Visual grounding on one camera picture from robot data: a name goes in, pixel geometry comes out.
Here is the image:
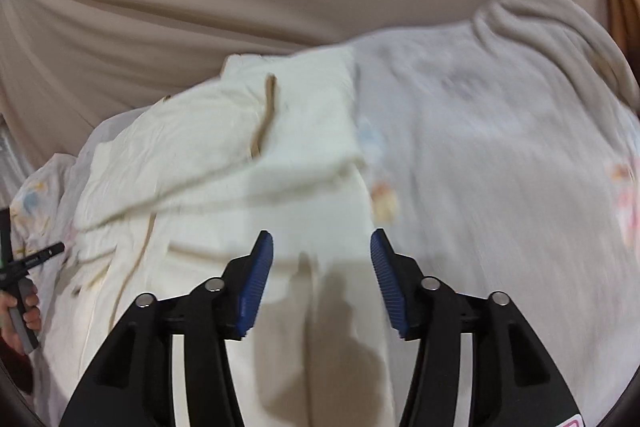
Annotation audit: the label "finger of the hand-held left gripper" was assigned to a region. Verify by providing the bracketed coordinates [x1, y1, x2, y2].
[10, 242, 66, 274]

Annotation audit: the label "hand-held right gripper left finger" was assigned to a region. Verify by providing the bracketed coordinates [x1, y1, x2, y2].
[60, 231, 274, 427]

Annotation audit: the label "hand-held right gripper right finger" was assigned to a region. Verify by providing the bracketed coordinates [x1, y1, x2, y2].
[370, 228, 586, 427]

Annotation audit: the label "cream quilted comforter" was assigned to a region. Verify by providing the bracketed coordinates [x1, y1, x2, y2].
[75, 44, 398, 427]

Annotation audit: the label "person's left forearm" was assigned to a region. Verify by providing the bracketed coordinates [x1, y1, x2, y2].
[0, 334, 33, 395]

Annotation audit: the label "person's left hand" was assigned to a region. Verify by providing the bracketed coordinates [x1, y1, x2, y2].
[0, 282, 43, 354]

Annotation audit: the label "silver curtain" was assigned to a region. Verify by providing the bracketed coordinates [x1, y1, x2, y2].
[0, 112, 37, 195]

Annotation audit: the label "floral fleece blanket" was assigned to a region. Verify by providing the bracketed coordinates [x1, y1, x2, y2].
[10, 0, 640, 427]

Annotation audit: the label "orange cloth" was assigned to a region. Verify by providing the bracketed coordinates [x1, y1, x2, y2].
[599, 0, 640, 68]

